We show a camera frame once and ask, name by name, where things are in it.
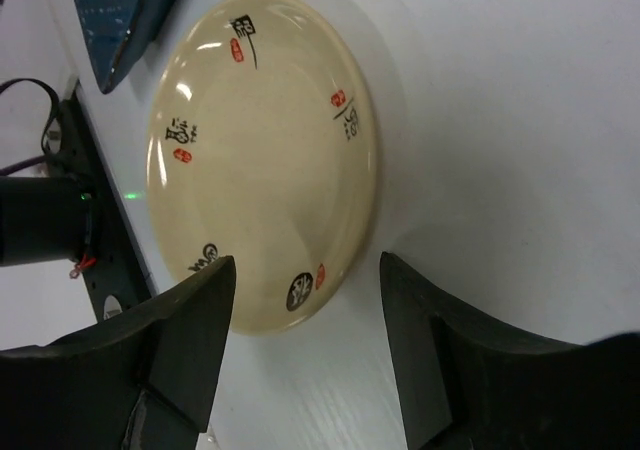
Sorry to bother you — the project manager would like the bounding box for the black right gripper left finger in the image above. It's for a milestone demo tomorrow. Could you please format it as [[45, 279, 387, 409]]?
[[1, 256, 236, 449]]

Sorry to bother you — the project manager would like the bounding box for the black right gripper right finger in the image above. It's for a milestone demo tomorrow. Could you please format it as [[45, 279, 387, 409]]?
[[379, 252, 639, 449]]

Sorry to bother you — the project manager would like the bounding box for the cream floral round plate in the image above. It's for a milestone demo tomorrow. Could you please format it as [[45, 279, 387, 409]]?
[[146, 0, 377, 335]]

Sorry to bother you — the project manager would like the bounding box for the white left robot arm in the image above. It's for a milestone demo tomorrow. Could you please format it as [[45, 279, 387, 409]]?
[[1, 177, 93, 267]]

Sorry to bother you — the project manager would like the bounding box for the dark blue plate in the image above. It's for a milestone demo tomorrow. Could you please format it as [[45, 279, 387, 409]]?
[[74, 0, 176, 94]]

